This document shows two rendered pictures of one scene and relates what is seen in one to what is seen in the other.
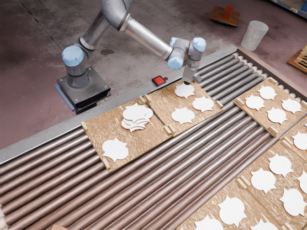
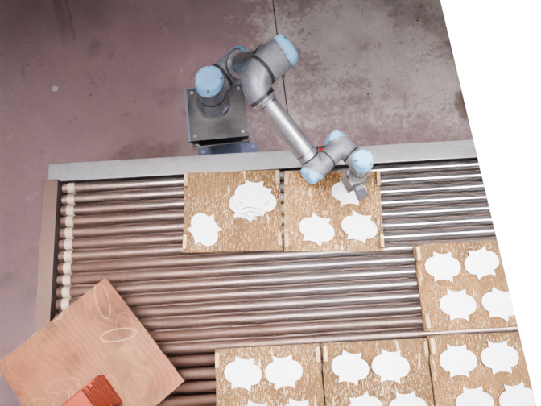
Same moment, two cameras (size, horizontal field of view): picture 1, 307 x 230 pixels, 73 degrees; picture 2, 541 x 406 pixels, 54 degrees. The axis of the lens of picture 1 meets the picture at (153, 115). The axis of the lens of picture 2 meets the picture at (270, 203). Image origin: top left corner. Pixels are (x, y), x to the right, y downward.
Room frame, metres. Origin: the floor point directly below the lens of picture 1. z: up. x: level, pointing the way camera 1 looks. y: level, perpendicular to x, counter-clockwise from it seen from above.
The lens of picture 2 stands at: (0.31, -0.37, 3.07)
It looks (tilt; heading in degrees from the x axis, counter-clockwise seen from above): 74 degrees down; 42
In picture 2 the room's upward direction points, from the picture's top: 2 degrees counter-clockwise
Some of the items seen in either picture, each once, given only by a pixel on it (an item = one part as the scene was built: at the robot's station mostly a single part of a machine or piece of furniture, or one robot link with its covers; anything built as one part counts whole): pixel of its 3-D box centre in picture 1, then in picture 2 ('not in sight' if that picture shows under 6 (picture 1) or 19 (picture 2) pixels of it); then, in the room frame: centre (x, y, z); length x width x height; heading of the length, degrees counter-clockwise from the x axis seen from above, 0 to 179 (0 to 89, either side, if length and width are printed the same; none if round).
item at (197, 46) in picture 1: (196, 49); (361, 163); (1.02, -0.18, 1.28); 0.09 x 0.08 x 0.11; 84
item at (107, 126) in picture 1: (126, 130); (232, 210); (0.64, 0.14, 0.93); 0.41 x 0.35 x 0.02; 132
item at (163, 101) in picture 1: (182, 103); (332, 210); (0.91, -0.18, 0.93); 0.41 x 0.35 x 0.02; 130
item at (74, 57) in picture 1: (74, 60); (211, 84); (0.96, 0.52, 1.11); 0.13 x 0.12 x 0.14; 174
